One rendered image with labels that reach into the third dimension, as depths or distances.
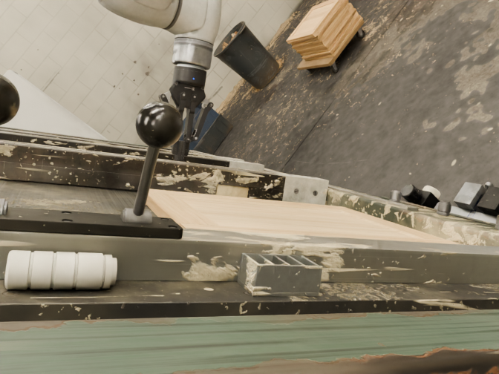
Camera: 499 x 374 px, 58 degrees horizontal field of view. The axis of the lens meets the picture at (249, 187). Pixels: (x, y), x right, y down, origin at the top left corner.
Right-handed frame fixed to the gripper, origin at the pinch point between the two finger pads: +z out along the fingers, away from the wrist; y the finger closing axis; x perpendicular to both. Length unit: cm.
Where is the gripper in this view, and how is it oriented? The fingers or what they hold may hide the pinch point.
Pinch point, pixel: (179, 155)
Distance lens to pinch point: 106.4
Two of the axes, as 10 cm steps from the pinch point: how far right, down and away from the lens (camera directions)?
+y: -9.1, -0.9, -4.0
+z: -1.5, 9.8, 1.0
